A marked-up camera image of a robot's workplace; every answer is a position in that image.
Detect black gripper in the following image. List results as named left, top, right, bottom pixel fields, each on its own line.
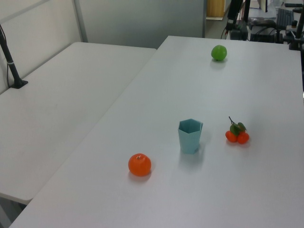
left=227, top=0, right=243, bottom=26

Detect teal hexagonal mug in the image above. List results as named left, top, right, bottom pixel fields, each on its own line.
left=178, top=118, right=204, bottom=154

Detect black equipment box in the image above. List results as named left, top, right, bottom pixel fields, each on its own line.
left=229, top=22, right=249, bottom=40

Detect black vertical pole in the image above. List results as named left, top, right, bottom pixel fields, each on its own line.
left=244, top=0, right=251, bottom=25

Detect wooden door panel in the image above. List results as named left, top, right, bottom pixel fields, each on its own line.
left=206, top=0, right=226, bottom=19

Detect green apple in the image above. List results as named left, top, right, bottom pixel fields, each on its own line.
left=211, top=44, right=228, bottom=61

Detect black keyboard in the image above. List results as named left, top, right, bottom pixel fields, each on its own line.
left=277, top=8, right=294, bottom=27

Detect black clamp stand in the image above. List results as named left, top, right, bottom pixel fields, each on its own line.
left=288, top=0, right=304, bottom=51

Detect small tangerines with leaves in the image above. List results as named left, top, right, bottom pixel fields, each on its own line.
left=225, top=116, right=250, bottom=145

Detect large orange fruit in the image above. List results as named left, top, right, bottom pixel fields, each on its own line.
left=128, top=153, right=152, bottom=177

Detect grey table leg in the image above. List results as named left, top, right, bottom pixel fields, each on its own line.
left=0, top=198, right=27, bottom=228

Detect grey partition edge post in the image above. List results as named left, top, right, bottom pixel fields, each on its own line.
left=202, top=0, right=208, bottom=38

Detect aluminium partition corner post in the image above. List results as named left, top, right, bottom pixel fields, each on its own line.
left=73, top=0, right=89, bottom=44

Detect black camera stand pole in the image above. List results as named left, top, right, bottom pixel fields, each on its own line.
left=0, top=23, right=29, bottom=89

